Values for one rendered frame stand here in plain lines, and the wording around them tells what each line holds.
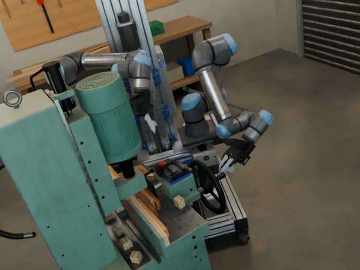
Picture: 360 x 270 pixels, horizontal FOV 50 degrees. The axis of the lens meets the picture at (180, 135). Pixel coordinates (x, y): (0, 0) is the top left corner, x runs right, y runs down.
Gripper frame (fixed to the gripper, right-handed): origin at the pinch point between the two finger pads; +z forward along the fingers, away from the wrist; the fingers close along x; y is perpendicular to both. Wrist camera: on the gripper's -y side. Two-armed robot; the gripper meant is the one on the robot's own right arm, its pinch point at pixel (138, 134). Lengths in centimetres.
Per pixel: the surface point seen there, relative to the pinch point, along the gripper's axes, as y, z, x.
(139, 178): -7.7, 19.1, -4.9
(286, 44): 399, -151, -14
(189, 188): 12.5, 24.0, -19.6
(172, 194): 6.2, 26.1, -14.3
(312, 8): 327, -171, -53
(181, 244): -10, 43, -25
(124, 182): -11.8, 20.8, -0.2
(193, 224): -4.4, 36.4, -28.1
